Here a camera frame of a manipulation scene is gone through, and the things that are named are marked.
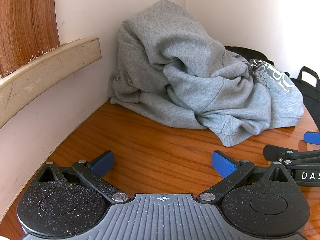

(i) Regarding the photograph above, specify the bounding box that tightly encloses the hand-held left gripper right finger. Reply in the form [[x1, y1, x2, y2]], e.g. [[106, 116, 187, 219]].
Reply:
[[196, 151, 288, 204]]

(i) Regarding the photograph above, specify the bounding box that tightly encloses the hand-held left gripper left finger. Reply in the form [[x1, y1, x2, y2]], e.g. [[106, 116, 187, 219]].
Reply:
[[37, 151, 131, 204]]

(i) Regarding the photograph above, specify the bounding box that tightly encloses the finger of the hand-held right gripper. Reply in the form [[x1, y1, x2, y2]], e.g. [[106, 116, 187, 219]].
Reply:
[[263, 144, 320, 166], [303, 132, 320, 145]]

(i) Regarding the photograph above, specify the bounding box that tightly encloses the grey printed hoodie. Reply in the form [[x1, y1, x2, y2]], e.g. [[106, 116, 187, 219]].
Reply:
[[107, 0, 305, 147]]

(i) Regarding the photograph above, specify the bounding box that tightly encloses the black folded garment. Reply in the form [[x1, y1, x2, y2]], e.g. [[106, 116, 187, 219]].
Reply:
[[224, 45, 275, 67]]

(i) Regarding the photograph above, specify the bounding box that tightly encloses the beige window sill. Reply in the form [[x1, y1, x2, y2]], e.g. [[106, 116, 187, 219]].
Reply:
[[0, 37, 102, 129]]

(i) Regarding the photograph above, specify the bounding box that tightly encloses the black bag with handle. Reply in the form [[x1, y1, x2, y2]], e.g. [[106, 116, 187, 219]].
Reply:
[[290, 66, 320, 133]]

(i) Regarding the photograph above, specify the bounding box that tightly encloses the brown wooden window frame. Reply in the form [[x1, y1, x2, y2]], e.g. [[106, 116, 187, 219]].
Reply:
[[0, 0, 60, 78]]

